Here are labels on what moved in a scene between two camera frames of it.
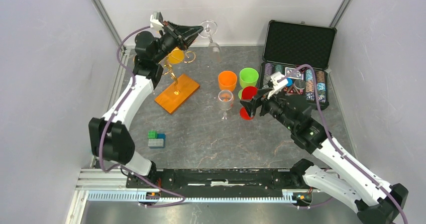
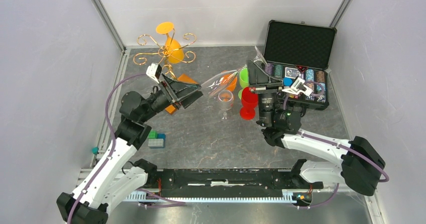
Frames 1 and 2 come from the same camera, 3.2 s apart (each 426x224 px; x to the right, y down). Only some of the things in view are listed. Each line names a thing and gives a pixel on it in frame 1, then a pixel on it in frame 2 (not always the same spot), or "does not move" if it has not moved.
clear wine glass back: [210, 27] -> [212, 86]
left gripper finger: [188, 33] -> [177, 90]
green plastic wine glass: [248, 77] does not move
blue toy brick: [161, 136] does not move
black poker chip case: [289, 45] does not move
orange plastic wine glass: [227, 80] does not move
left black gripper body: [167, 43] -> [160, 101]
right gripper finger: [250, 106] -> [257, 77]
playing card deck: [293, 73] does not move
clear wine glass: [225, 101] does not move
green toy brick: [152, 134] does not move
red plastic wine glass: [247, 93] does not move
